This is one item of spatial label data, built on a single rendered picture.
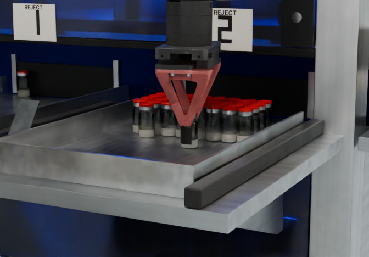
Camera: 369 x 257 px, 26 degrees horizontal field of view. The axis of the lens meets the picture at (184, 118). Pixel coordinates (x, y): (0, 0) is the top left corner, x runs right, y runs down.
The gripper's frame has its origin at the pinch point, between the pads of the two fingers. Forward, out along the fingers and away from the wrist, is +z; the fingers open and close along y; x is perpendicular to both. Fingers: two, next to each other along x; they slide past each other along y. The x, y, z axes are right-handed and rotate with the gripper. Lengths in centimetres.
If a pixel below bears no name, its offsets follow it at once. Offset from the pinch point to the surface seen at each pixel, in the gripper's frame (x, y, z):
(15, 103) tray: 35.4, 26.8, 4.6
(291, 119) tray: -12.6, 5.9, 1.0
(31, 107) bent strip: 20.3, -2.4, -0.7
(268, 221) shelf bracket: -9.6, 8.5, 16.1
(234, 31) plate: -3.3, 16.7, -9.4
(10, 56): 40, 37, -2
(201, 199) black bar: -6.4, -25.3, 2.9
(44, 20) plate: 29.1, 25.3, -9.6
